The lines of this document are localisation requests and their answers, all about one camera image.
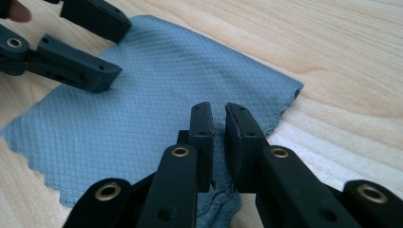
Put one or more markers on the grey-blue cleaning cloth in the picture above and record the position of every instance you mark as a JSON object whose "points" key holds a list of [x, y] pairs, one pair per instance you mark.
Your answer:
{"points": [[158, 79]]}

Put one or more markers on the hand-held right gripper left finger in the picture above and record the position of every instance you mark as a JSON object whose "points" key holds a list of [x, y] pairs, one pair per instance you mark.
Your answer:
{"points": [[177, 183]]}

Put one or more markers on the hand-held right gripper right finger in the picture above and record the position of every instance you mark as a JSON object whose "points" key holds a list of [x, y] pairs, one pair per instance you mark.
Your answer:
{"points": [[285, 190]]}

